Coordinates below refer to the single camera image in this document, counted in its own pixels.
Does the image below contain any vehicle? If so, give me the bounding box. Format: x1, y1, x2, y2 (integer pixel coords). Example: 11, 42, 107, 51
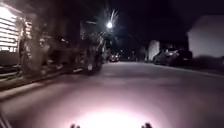
108, 53, 121, 63

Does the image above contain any building with lit shutter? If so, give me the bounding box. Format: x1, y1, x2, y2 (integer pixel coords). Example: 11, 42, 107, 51
0, 2, 26, 68

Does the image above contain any dark parked car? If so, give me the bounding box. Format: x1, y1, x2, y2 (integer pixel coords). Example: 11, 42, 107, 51
152, 47, 194, 67

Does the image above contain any street lamp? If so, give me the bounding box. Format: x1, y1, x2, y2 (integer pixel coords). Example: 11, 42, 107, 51
105, 20, 115, 30

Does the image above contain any pale kerb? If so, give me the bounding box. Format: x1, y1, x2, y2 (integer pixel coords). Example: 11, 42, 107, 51
0, 68, 84, 101

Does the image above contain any white building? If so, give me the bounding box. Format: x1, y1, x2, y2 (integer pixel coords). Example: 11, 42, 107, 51
186, 13, 224, 60
147, 39, 162, 62

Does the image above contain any dark asphalt road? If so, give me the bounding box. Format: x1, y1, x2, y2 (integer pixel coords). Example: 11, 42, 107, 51
0, 61, 224, 128

